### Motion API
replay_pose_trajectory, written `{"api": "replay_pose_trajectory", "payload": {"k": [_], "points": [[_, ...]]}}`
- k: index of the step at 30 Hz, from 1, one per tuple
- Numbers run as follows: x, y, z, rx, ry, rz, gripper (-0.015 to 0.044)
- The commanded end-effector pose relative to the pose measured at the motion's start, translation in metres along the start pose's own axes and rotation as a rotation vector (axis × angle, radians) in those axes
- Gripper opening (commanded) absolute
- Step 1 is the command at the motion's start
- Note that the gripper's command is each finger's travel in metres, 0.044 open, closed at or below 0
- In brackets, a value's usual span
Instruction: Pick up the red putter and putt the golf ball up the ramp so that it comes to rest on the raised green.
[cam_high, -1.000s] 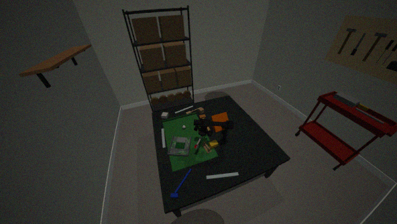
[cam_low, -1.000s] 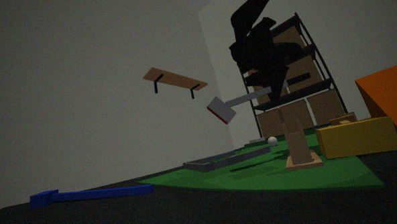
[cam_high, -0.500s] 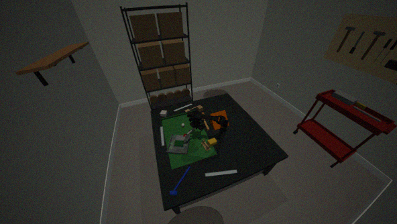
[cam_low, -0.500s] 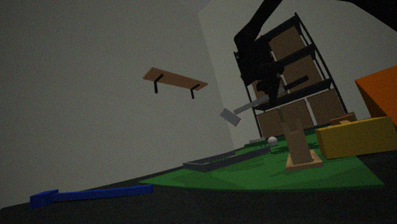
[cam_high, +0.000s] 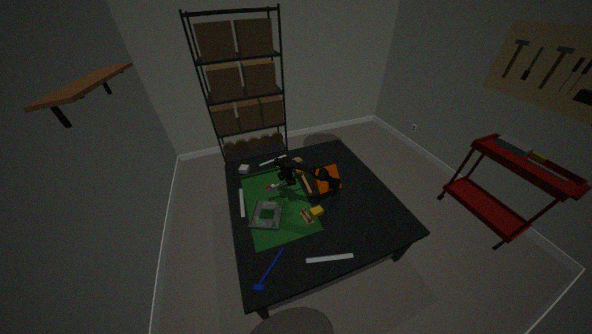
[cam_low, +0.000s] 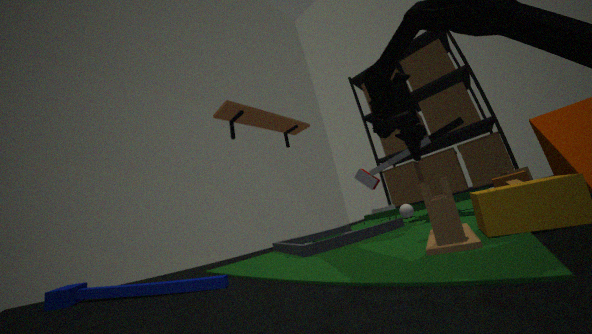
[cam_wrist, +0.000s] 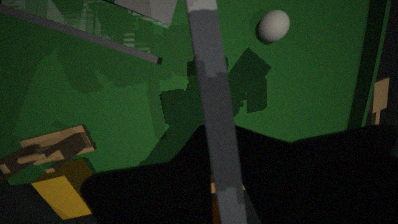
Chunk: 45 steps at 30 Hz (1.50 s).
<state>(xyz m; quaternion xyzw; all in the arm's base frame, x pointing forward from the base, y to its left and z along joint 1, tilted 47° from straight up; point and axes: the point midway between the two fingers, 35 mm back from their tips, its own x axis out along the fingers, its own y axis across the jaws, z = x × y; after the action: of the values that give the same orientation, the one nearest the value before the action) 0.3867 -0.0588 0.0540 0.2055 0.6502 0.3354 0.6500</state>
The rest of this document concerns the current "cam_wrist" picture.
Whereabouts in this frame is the green flat mat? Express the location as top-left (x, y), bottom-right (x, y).
top-left (0, 0), bottom-right (370, 174)

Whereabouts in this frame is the white ball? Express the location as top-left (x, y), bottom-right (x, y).
top-left (259, 10), bottom-right (290, 42)

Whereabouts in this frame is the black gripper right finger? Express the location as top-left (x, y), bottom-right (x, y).
top-left (235, 125), bottom-right (397, 224)

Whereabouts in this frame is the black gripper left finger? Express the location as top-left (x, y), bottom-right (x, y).
top-left (80, 125), bottom-right (213, 224)

